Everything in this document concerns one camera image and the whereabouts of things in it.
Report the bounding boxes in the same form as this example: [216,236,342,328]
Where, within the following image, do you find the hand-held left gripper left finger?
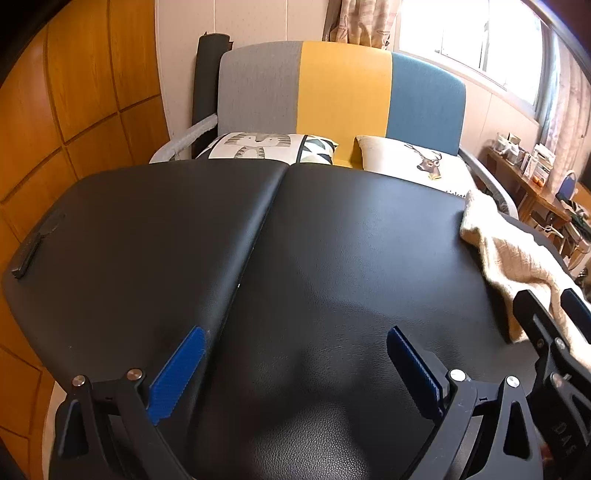
[51,325,206,480]

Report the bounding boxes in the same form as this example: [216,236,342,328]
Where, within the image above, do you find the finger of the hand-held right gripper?
[512,288,578,370]
[561,288,591,333]

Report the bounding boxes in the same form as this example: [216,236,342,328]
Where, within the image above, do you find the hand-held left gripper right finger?
[387,326,543,480]

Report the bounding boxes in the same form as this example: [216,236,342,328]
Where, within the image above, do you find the cream knitted sweater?
[459,189,591,344]

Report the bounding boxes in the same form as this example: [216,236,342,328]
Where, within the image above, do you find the blue chair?
[556,170,578,204]

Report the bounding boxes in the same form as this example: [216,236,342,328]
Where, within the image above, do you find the wooden desk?
[485,145,578,245]

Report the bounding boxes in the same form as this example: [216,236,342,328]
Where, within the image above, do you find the cluster of small desk containers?
[492,132,555,178]

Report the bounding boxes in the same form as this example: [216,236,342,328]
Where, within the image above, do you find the deer print pillow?
[355,135,476,197]

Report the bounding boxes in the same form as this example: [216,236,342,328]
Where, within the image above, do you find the pale sheer curtain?
[538,32,591,158]

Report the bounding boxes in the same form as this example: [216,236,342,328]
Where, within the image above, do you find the cat print pillow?
[194,132,340,166]

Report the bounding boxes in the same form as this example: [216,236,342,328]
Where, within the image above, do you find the black rolled mat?
[191,32,234,158]

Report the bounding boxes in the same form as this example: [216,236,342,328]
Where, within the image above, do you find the large barred window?
[397,0,555,121]

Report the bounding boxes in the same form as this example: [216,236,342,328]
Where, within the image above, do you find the grey yellow blue sofa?
[148,41,520,217]

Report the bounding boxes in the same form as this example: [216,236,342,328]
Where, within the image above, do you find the patterned beige curtain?
[323,0,402,49]

